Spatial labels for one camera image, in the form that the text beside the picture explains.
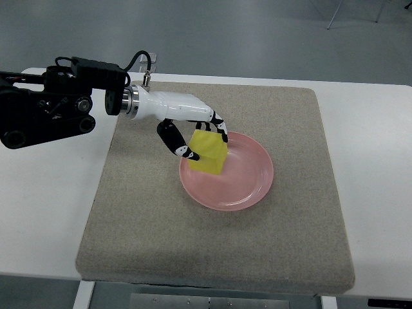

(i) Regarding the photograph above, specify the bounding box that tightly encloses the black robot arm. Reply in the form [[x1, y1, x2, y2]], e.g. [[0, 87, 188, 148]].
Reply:
[[1, 50, 152, 149]]

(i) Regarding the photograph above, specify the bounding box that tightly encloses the metal chair leg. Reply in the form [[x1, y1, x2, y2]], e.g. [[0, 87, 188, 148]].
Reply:
[[326, 0, 344, 30]]

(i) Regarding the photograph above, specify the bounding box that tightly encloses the black label plate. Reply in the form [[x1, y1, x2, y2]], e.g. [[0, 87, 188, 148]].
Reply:
[[368, 299, 412, 309]]

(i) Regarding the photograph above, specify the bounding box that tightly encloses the pink plate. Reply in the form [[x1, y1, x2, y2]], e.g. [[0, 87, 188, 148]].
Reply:
[[179, 131, 274, 211]]

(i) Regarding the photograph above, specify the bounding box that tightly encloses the yellow block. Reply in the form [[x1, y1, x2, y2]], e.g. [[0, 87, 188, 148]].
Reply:
[[189, 129, 228, 175]]

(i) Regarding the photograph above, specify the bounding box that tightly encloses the beige fabric mat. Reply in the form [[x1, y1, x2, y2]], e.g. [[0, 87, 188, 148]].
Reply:
[[75, 80, 356, 295]]

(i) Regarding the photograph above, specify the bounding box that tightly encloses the clear acrylic stand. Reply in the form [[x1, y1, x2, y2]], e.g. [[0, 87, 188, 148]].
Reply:
[[138, 53, 157, 73]]

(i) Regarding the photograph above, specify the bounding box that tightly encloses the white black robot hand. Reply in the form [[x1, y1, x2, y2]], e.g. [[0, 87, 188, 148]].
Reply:
[[121, 85, 228, 161]]

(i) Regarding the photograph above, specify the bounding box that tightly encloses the grey metal base plate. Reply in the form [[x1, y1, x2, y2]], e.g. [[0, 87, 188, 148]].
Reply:
[[129, 294, 290, 309]]

